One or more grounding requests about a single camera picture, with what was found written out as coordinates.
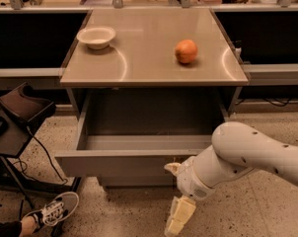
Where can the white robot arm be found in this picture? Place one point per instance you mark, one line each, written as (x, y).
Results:
(236, 150)

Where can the white paper bowl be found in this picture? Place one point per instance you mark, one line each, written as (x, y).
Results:
(96, 37)

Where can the black VR headset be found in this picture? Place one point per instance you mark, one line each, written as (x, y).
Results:
(24, 108)

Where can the white laced sneaker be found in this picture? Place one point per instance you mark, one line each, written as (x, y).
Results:
(55, 211)

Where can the orange fruit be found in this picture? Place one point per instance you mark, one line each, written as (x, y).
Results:
(186, 51)

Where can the grey metal top drawer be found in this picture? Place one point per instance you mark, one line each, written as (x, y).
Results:
(130, 137)

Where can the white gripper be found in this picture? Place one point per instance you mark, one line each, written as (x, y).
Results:
(189, 182)

